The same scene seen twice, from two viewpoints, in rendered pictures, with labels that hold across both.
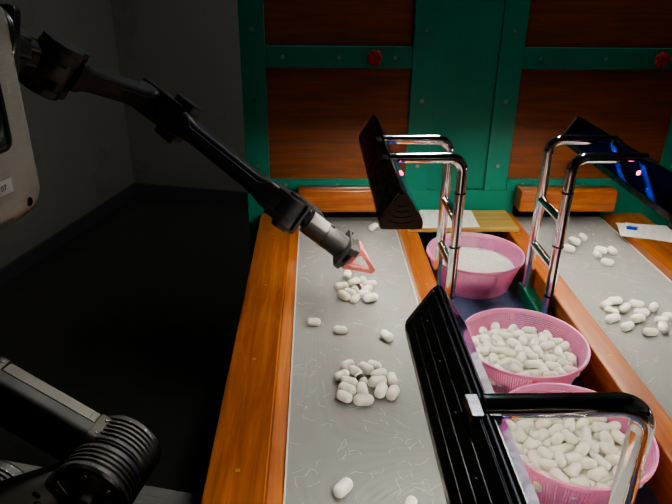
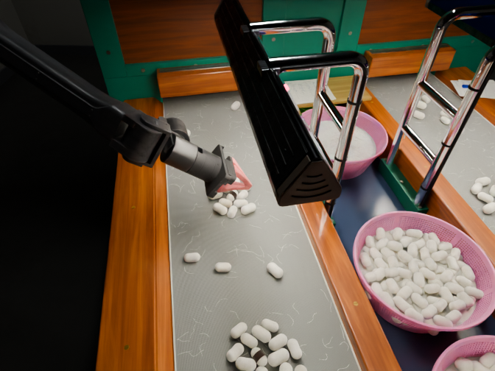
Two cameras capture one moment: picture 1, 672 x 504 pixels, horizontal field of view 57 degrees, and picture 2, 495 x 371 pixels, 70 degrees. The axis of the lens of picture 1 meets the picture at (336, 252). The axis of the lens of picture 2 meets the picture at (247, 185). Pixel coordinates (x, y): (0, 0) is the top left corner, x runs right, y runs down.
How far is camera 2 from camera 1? 0.80 m
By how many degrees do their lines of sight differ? 21
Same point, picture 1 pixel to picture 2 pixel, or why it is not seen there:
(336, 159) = (191, 38)
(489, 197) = not seen: hidden behind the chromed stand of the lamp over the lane
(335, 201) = (196, 84)
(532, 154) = (382, 18)
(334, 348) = (219, 297)
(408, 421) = not seen: outside the picture
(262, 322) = (133, 273)
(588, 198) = not seen: hidden behind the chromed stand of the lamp
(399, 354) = (293, 296)
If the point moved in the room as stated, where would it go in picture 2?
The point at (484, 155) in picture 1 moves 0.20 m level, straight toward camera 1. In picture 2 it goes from (337, 23) to (345, 50)
